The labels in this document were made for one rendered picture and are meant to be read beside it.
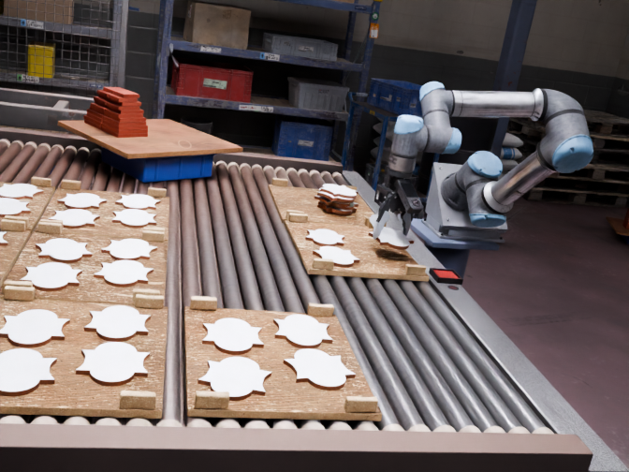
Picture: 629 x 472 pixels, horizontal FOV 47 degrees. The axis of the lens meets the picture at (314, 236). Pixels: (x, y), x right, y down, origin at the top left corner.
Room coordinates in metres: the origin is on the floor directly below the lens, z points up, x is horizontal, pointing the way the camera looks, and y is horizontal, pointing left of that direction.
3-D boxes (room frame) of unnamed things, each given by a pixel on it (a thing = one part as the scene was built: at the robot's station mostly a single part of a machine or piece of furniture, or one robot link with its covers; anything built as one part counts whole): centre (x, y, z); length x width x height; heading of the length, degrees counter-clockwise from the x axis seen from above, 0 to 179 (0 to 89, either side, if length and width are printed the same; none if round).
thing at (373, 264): (2.04, -0.12, 0.93); 0.41 x 0.35 x 0.02; 14
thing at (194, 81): (6.42, 1.12, 0.78); 0.66 x 0.45 x 0.28; 108
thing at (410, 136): (2.02, -0.22, 1.29); 0.09 x 0.08 x 0.11; 106
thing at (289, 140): (6.72, 0.26, 0.32); 0.50 x 0.41 x 0.37; 105
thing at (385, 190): (2.03, -0.21, 1.13); 0.09 x 0.08 x 0.12; 30
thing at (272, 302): (1.99, 0.16, 0.90); 1.95 x 0.05 x 0.05; 13
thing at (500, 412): (2.08, -0.23, 0.90); 1.95 x 0.05 x 0.05; 13
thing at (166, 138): (2.68, 0.68, 1.03); 0.50 x 0.50 x 0.02; 48
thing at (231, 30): (6.45, 1.13, 1.26); 0.49 x 0.38 x 0.34; 115
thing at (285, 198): (2.45, -0.01, 0.93); 0.41 x 0.35 x 0.02; 13
